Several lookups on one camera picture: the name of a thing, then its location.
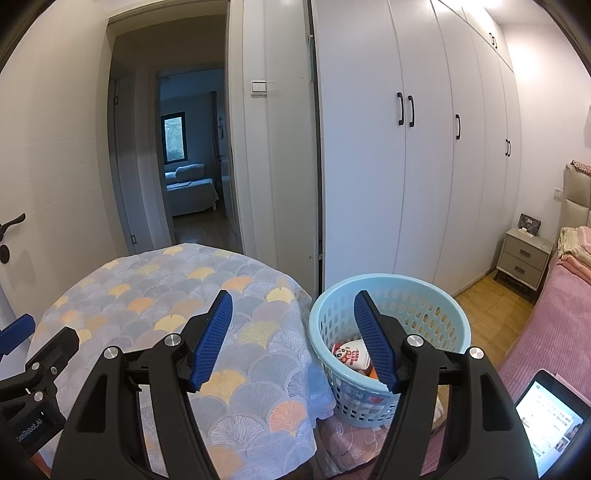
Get grey bedside table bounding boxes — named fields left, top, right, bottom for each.
left=496, top=228, right=553, bottom=292

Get light blue laundry basket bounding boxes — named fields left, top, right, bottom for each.
left=308, top=274, right=471, bottom=428

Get white wardrobe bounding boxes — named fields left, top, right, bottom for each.
left=311, top=1, right=521, bottom=294

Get photo frame on nightstand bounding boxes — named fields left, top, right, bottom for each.
left=518, top=213, right=541, bottom=236

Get beige padded headboard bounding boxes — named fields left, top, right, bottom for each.
left=559, top=164, right=591, bottom=228

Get black door handle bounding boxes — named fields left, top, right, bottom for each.
left=0, top=212, right=27, bottom=266

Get fan-pattern tablecloth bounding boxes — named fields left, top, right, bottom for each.
left=28, top=242, right=336, bottom=480

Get folded blankets on bed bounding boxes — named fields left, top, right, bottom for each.
left=557, top=226, right=591, bottom=283

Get white light switch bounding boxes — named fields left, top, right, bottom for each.
left=250, top=80, right=267, bottom=97

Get distant blue bed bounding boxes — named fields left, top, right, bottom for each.
left=165, top=163, right=219, bottom=217

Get pink floral stool cushion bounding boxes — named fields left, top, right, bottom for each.
left=311, top=416, right=389, bottom=479

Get white tube bottle red label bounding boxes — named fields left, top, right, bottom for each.
left=332, top=339, right=373, bottom=376

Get pink bed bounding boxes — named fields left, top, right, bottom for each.
left=424, top=257, right=591, bottom=480

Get smartphone with lit screen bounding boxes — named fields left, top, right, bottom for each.
left=516, top=369, right=590, bottom=479

